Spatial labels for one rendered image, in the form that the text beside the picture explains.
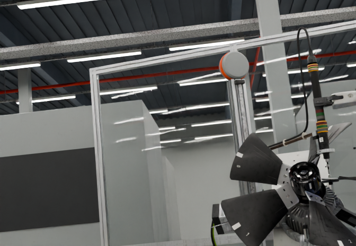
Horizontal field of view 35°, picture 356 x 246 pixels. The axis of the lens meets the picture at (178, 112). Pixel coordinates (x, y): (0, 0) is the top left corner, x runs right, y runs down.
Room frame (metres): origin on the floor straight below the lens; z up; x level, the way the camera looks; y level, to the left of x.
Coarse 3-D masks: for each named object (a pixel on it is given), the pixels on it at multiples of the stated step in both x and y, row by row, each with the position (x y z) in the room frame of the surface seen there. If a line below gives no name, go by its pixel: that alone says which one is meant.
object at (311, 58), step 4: (308, 52) 2.28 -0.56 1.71; (312, 52) 2.27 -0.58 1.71; (308, 56) 2.28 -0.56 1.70; (312, 56) 2.26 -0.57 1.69; (308, 60) 2.27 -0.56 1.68; (312, 60) 2.26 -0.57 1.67; (308, 64) 2.29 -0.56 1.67; (324, 132) 2.26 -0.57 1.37; (320, 136) 2.27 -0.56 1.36; (324, 136) 2.26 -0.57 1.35; (320, 140) 2.27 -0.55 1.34; (324, 140) 2.26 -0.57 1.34; (324, 144) 2.27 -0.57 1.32; (328, 144) 2.27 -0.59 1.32; (324, 148) 2.27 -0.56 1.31; (328, 148) 2.27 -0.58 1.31; (328, 152) 2.27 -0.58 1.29; (324, 156) 2.27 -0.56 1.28; (328, 156) 2.27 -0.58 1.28
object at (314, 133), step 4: (312, 132) 2.32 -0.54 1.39; (316, 132) 2.30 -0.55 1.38; (316, 136) 2.29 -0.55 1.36; (316, 140) 2.30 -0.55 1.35; (316, 144) 2.31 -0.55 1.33; (320, 144) 2.30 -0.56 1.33; (320, 148) 2.30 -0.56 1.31; (316, 152) 2.28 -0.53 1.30; (320, 152) 2.26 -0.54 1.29; (324, 152) 2.27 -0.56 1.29; (332, 152) 2.29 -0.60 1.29
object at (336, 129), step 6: (336, 126) 2.43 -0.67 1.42; (342, 126) 2.39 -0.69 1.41; (348, 126) 2.37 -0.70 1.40; (330, 132) 2.42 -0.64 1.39; (336, 132) 2.38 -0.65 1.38; (312, 138) 2.54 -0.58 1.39; (330, 138) 2.38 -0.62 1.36; (312, 144) 2.50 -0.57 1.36; (312, 150) 2.45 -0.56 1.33; (312, 156) 2.39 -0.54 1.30; (318, 156) 2.33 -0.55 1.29
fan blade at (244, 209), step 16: (256, 192) 2.27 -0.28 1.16; (272, 192) 2.27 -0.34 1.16; (224, 208) 2.26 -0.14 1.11; (240, 208) 2.26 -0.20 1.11; (256, 208) 2.26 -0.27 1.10; (272, 208) 2.27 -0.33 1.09; (240, 224) 2.24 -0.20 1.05; (256, 224) 2.25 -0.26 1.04; (272, 224) 2.27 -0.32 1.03; (256, 240) 2.24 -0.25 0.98
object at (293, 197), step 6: (282, 186) 2.28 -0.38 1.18; (288, 186) 2.29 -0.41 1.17; (282, 192) 2.28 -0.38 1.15; (288, 192) 2.29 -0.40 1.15; (294, 192) 2.29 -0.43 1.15; (282, 198) 2.28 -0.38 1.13; (288, 198) 2.29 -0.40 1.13; (294, 198) 2.29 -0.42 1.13; (288, 204) 2.29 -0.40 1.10; (294, 204) 2.29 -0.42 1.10
